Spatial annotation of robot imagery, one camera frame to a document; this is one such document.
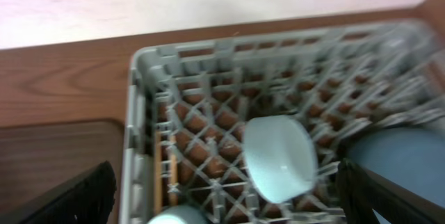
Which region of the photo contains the grey dishwasher rack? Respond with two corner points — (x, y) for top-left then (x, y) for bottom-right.
(119, 20), (444, 223)

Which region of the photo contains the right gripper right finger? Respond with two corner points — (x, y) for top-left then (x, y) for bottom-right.
(335, 159), (444, 224)

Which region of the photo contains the brown serving tray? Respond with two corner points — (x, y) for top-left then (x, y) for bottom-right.
(1, 120), (124, 213)

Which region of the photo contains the dark blue plate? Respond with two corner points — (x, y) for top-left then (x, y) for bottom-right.
(343, 127), (444, 223)

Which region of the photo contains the light blue bowl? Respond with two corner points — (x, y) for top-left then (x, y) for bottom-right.
(242, 115), (318, 204)

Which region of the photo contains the light blue cup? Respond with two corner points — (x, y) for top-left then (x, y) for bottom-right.
(147, 205), (207, 224)

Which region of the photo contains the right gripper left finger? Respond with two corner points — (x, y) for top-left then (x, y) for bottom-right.
(6, 161), (117, 224)

